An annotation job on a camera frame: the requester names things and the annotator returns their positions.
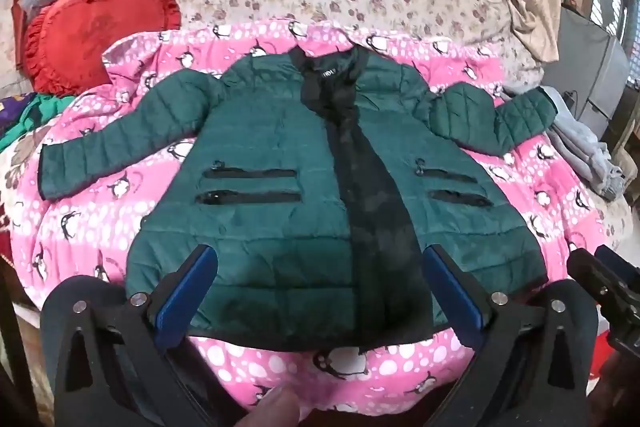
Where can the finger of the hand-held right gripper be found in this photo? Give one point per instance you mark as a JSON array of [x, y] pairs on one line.
[[617, 257], [592, 274]]

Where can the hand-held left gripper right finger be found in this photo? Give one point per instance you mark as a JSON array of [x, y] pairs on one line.
[[454, 302]]

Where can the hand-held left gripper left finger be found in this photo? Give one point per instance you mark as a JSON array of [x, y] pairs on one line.
[[186, 296]]

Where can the dark green puffer jacket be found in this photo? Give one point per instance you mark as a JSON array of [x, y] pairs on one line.
[[280, 217]]

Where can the person's left hand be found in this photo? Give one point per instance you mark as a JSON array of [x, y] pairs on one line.
[[272, 409]]

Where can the grey folded garment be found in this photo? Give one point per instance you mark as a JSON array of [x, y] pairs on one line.
[[580, 142]]

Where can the pink penguin print blanket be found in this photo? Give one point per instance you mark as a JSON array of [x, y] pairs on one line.
[[85, 227]]

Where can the grey metal cabinet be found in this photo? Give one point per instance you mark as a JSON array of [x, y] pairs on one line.
[[592, 67]]

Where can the green and purple cloth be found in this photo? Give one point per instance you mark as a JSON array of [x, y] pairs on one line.
[[25, 114]]

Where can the red ruffled pillow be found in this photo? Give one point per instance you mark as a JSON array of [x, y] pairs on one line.
[[95, 32]]

